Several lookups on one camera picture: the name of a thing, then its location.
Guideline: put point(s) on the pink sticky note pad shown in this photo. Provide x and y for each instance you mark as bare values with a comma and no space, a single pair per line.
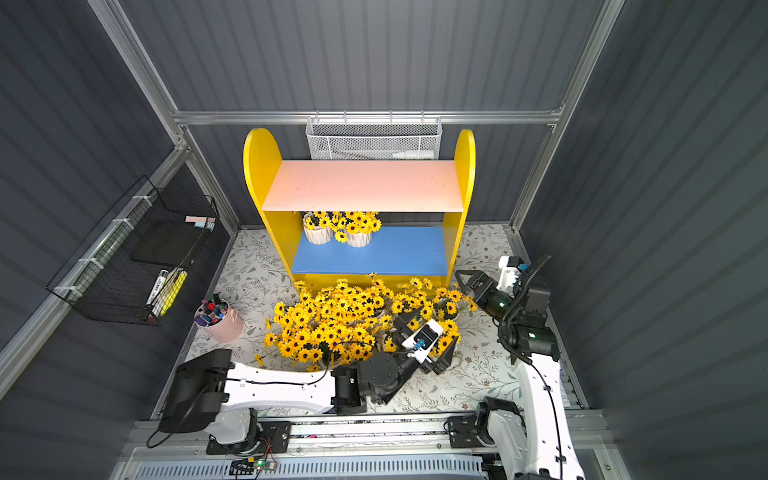
201,222

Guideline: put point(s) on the pen holder with markers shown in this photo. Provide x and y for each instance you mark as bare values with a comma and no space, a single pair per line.
221,321

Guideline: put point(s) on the white wire basket behind shelf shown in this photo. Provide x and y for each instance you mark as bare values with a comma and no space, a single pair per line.
374,141

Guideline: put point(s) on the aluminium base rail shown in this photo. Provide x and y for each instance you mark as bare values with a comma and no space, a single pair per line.
325,435

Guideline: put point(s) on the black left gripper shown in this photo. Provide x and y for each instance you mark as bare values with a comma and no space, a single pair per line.
409,324

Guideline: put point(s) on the yellow book in basket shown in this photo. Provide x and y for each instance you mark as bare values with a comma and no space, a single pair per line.
164,291

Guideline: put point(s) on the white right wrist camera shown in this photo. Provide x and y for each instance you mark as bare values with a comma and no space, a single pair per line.
510,270

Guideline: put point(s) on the sunflower pot top shelf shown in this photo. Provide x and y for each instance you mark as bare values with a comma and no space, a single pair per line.
449,304

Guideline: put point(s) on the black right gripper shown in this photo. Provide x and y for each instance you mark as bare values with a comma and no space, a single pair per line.
480,285

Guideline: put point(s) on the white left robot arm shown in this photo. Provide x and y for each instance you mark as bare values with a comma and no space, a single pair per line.
215,394

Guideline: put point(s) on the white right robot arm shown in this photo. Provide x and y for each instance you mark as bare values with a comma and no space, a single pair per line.
532,438

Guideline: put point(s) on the yellow wooden shelf unit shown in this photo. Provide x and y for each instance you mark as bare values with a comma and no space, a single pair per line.
284,190

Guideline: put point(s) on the black wire wall basket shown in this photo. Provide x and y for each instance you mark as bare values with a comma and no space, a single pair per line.
110,281

